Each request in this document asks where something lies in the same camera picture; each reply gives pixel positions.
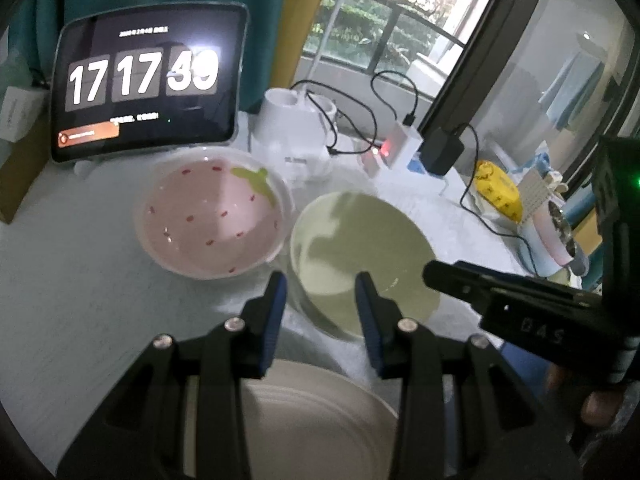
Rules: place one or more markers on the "white power strip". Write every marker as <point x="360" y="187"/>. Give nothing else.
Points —
<point x="400" y="142"/>

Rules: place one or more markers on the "wide yellow curtain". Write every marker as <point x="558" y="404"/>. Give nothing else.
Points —
<point x="300" y="35"/>

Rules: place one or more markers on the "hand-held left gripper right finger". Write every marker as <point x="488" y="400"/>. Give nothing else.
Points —
<point x="370" y="325"/>

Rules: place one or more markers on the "pink strawberry bowl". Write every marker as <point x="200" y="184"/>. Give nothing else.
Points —
<point x="210" y="215"/>

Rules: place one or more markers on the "white box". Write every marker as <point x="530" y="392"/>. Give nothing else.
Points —
<point x="20" y="112"/>

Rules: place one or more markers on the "person's right hand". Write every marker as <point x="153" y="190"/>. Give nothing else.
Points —
<point x="605" y="407"/>

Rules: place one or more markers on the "pale blue bowl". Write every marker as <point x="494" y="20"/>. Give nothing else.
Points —
<point x="535" y="255"/>

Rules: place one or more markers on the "balcony railing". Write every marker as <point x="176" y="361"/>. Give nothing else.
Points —
<point x="400" y="25"/>

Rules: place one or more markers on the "cream bowl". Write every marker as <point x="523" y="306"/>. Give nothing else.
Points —
<point x="350" y="240"/>

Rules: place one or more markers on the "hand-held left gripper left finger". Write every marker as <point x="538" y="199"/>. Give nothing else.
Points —
<point x="272" y="325"/>

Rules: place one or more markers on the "black power adapter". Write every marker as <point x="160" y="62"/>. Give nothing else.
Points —
<point x="440" y="150"/>

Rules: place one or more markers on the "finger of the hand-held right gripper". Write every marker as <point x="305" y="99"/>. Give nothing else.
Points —
<point x="540" y="325"/>

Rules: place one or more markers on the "pale pink bowl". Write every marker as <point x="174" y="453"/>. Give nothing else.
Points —
<point x="547" y="240"/>

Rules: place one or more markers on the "white desk lamp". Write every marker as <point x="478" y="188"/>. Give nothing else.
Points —
<point x="290" y="130"/>

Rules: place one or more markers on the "tablet with clock display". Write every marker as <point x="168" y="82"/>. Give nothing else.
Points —
<point x="145" y="80"/>

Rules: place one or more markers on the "beige plate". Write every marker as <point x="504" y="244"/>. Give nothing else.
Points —
<point x="310" y="420"/>

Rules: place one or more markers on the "hanging pale blue clothes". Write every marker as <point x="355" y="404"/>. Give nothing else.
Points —
<point x="575" y="90"/>

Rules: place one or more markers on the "yellow packet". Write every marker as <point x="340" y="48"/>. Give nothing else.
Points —
<point x="497" y="190"/>

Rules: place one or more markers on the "dark sliding door frame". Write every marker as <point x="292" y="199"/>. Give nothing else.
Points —
<point x="490" y="35"/>

